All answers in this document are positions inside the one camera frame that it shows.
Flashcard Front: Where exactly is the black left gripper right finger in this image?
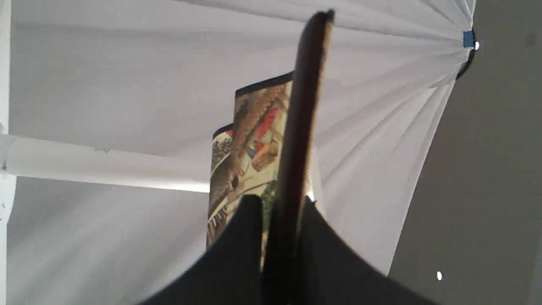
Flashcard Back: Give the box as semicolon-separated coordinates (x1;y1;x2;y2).
296;197;433;305

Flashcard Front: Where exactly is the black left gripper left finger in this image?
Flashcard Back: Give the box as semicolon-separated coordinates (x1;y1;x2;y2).
142;195;263;305

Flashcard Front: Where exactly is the folding paper fan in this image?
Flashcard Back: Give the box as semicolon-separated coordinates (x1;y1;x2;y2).
206;8;335;305

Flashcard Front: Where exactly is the grey backdrop cloth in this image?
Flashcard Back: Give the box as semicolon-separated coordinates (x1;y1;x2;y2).
1;0;476;305

